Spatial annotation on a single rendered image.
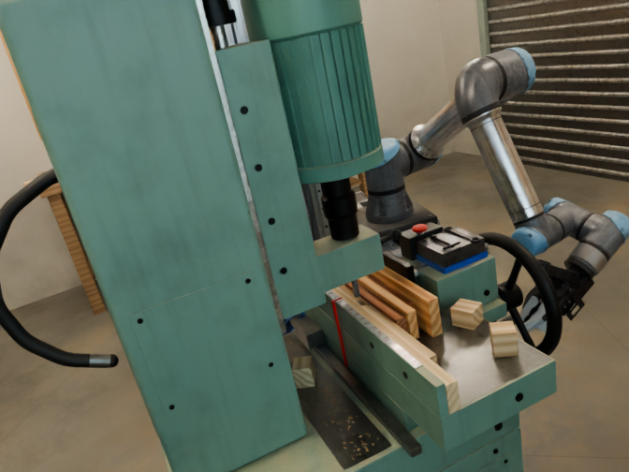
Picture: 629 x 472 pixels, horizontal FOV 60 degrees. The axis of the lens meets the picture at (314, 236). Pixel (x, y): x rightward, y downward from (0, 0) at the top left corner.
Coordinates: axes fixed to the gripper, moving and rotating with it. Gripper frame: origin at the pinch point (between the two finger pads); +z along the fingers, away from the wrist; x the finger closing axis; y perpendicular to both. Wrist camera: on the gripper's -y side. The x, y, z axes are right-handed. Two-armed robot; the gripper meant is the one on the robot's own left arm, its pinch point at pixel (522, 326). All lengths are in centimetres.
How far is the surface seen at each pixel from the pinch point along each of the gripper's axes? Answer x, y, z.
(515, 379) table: -32.9, -33.4, 17.1
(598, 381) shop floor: 35, 93, -21
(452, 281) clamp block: -10.2, -34.0, 8.6
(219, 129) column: -14, -84, 20
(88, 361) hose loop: 9, -68, 62
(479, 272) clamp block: -10.2, -30.6, 3.5
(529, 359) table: -30.7, -31.0, 12.8
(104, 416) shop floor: 146, 6, 128
